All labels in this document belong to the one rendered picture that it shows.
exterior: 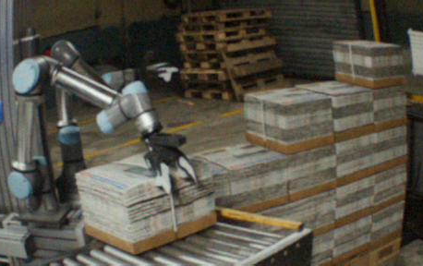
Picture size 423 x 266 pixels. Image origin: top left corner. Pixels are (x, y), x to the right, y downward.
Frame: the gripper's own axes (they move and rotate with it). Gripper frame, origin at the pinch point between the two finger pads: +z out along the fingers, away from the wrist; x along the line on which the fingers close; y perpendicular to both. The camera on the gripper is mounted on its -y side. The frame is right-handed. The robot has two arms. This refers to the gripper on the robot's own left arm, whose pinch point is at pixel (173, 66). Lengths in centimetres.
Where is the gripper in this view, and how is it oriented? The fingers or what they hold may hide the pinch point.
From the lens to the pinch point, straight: 304.3
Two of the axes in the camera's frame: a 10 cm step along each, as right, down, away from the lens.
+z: 9.4, -1.5, 3.0
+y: 0.4, 9.4, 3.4
